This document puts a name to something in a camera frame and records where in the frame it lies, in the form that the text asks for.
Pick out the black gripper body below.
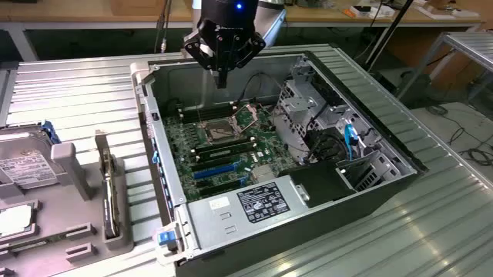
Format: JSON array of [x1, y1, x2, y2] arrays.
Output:
[[198, 0, 257, 38]]

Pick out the green black graphics card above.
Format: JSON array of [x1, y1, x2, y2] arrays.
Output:
[[93, 129, 121, 239]]

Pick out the open black PC case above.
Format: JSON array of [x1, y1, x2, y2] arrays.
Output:
[[129, 50, 428, 277]]

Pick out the black RAM slot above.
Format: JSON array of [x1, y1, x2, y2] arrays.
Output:
[[190, 136, 255, 154], [177, 101, 236, 114], [178, 107, 238, 122]]

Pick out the thin metal locking lever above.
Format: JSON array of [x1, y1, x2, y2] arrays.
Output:
[[193, 99, 204, 129]]

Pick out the open metal socket cover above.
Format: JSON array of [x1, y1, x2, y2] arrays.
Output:
[[228, 103, 265, 131]]

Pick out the long wooden desk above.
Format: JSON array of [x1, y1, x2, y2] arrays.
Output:
[[0, 0, 486, 61]]

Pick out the metal CPU socket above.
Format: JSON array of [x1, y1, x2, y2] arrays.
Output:
[[200, 118, 248, 145]]

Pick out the silver metal disk bay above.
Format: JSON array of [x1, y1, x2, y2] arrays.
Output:
[[273, 78, 349, 162]]

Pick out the white orange box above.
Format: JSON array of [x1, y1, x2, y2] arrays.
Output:
[[343, 5, 396, 20]]

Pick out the green motherboard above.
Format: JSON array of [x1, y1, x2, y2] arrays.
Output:
[[162, 102, 299, 203]]

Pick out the green installed RAM stick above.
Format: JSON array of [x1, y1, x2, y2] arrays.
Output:
[[196, 143, 257, 162]]

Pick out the black tripod pole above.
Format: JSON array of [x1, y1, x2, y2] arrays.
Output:
[[360, 0, 414, 73]]

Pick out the long black expansion slot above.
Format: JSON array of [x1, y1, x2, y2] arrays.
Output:
[[189, 159, 234, 173], [198, 186, 241, 200], [196, 179, 242, 193]]

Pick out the silver chipset heatsink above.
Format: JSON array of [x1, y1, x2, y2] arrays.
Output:
[[252, 163, 279, 179]]

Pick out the blue expansion slot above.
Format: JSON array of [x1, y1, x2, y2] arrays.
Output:
[[192, 163, 238, 180]]

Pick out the brown wooden cabinet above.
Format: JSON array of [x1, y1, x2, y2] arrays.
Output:
[[384, 27, 482, 96]]

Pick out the dark floor box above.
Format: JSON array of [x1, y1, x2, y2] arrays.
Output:
[[375, 69, 431, 99]]

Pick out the black plastic shroud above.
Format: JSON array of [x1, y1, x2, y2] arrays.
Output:
[[276, 159, 357, 209]]

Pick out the flat white box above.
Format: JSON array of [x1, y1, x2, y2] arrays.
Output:
[[414, 2, 458, 21]]

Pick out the perforated silver drive cage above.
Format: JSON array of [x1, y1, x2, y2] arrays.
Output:
[[333, 147, 419, 193]]

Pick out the grey power supply unit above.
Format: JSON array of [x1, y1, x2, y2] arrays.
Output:
[[174, 174, 311, 252]]

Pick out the silver hard disk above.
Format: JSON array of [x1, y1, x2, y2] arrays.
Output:
[[0, 119, 62, 190]]

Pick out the grey plastic parts rack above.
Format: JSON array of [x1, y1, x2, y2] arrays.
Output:
[[0, 143, 134, 277]]

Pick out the blue case latch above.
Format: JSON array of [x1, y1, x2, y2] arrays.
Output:
[[156, 229, 174, 246]]

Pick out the silver CPU chip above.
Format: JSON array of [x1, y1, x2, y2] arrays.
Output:
[[0, 205, 34, 236]]

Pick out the green spare RAM stick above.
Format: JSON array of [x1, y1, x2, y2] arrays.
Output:
[[0, 230, 84, 256]]

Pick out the braided arm cable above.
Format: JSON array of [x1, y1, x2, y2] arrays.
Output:
[[153, 0, 173, 55]]

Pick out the black looped wire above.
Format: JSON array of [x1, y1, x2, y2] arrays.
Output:
[[234, 73, 285, 104]]

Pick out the black power wire bundle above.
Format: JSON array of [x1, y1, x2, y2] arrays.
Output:
[[299, 126, 349, 167]]

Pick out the blue disk wire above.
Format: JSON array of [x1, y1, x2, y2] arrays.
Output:
[[341, 122, 359, 162]]

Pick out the aluminium frame table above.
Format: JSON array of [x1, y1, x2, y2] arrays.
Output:
[[395, 31, 493, 102]]

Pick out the black floor cables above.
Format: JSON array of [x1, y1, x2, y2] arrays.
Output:
[[424, 102, 493, 167]]

